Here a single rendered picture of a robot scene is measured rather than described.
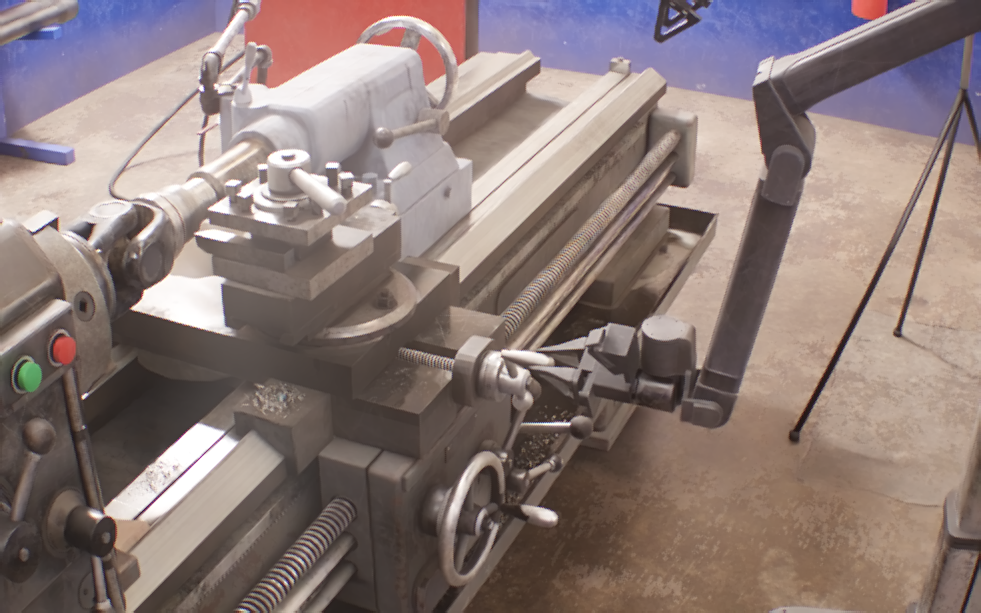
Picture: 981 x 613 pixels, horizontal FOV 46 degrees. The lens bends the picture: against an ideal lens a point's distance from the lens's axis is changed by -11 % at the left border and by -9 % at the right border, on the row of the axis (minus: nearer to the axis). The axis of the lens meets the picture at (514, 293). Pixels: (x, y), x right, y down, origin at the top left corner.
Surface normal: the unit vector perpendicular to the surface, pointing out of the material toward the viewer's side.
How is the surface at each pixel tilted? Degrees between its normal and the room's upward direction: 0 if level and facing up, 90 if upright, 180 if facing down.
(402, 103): 76
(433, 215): 90
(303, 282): 90
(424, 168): 62
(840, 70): 98
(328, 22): 90
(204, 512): 36
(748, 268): 95
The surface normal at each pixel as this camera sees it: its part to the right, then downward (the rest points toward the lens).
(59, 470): 0.93, 0.19
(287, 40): -0.04, 0.45
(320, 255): 0.02, -0.89
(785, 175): -0.29, 0.52
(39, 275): 0.67, -0.50
